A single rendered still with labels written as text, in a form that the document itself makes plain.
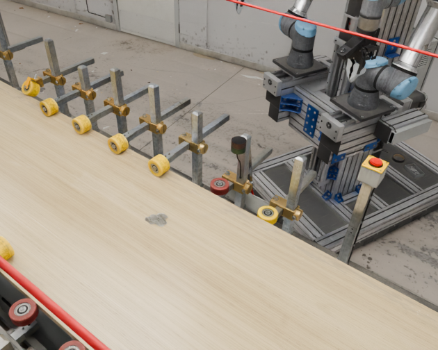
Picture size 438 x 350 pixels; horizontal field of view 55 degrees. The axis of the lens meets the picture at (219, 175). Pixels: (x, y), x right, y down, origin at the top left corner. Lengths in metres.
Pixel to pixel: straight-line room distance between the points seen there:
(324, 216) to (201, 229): 1.28
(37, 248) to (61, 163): 0.49
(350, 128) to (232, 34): 2.87
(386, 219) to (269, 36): 2.48
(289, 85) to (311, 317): 1.42
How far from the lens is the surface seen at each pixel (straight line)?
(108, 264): 1.53
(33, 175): 1.96
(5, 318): 2.44
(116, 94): 2.16
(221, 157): 3.41
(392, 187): 3.10
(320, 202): 2.82
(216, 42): 4.94
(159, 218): 1.63
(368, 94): 2.14
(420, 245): 3.09
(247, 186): 1.84
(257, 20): 4.62
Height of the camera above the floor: 2.07
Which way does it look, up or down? 40 degrees down
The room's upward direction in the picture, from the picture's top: 2 degrees clockwise
